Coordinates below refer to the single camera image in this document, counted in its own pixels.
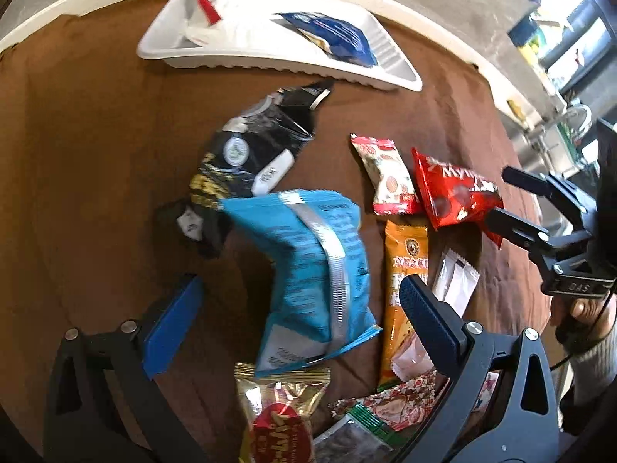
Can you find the white plastic tray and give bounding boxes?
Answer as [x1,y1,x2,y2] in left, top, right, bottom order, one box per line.
[136,0,423,92]

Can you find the small red white snack packet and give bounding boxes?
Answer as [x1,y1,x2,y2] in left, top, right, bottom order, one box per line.
[350,133,425,216]

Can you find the red patterned snack packet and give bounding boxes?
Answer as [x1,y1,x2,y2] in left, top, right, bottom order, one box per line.
[328,371,451,432]

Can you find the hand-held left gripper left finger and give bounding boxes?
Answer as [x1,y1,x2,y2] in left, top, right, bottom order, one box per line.
[43,274,209,463]

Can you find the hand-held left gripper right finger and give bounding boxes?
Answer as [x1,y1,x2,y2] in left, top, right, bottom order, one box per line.
[395,274,561,463]

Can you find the dark blue snack packet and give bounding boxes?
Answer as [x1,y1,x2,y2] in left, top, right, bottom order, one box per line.
[277,11,379,67]

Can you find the metal faucet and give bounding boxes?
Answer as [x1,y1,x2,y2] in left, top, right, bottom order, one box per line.
[559,103,593,140]

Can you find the person's right hand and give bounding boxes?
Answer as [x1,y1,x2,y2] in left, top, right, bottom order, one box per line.
[551,293,617,345]

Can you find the steel sink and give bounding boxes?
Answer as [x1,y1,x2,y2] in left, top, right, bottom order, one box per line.
[501,101,593,179]

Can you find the cluttered shelf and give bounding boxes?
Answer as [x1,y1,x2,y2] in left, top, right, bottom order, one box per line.
[506,0,617,102]

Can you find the green edged clear snack packet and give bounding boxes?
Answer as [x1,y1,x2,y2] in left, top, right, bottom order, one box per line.
[313,405,410,463]

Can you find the orange snack stick packet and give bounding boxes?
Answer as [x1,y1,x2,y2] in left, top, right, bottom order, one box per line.
[376,217,437,393]

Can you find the light blue snack bag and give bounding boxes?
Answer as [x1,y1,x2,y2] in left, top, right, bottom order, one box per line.
[219,189,383,372]

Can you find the brown tablecloth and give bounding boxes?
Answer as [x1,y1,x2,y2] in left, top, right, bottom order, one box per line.
[0,0,555,463]

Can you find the small white sachet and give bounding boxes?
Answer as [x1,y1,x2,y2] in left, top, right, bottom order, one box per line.
[431,248,481,316]

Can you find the gold red snack packet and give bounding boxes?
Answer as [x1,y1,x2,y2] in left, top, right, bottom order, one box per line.
[234,362,332,463]

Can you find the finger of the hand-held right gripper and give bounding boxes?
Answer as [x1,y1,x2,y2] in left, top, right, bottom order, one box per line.
[502,166,597,233]
[484,206,595,272]

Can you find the black snack bag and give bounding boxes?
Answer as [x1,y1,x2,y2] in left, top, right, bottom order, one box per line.
[154,79,335,259]

